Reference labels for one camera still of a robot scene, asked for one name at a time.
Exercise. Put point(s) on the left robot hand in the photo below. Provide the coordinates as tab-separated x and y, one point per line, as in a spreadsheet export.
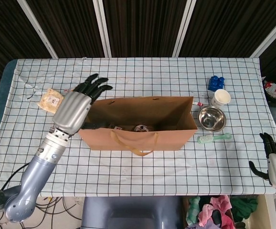
72	112

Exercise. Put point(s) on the yellow snack packet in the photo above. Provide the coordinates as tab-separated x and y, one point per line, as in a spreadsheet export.
50	101

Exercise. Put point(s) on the clear plastic cookie jar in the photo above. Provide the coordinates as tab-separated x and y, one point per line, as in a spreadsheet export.
117	128

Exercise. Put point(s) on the pink cupcake toy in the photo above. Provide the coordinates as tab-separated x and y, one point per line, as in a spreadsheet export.
141	128

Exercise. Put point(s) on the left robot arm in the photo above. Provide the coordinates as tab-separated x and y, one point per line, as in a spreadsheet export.
35	176

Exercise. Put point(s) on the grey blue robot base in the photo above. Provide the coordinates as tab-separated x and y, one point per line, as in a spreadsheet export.
128	207

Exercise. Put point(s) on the brown paper shopping bag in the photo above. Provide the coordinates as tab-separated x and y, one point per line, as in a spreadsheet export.
166	140

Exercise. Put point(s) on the dark green cloth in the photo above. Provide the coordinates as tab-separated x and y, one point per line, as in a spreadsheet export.
244	206

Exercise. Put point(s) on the green toothbrush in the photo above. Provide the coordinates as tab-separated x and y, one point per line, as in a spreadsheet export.
206	139

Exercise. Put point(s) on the pink cloth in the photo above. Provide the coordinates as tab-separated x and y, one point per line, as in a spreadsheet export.
207	212

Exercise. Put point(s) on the stainless steel bowl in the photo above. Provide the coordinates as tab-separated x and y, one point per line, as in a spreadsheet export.
212	118

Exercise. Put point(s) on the white black checked tablecloth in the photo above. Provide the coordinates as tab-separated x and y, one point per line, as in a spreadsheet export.
138	171

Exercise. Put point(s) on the teal patterned cloth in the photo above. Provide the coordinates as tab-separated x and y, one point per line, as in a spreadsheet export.
193	210

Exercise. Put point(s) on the white paper cup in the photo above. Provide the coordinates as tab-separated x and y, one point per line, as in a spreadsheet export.
220	97

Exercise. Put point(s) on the purple cloth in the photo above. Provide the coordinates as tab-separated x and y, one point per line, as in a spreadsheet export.
200	226

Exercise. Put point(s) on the small red white tube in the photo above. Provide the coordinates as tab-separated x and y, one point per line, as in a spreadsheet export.
198	103

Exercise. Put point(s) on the blue toy building block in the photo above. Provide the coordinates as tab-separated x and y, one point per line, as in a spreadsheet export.
216	83

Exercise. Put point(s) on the white partition frame post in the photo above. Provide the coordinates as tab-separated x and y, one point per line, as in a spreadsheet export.
38	28
102	28
184	28
271	38

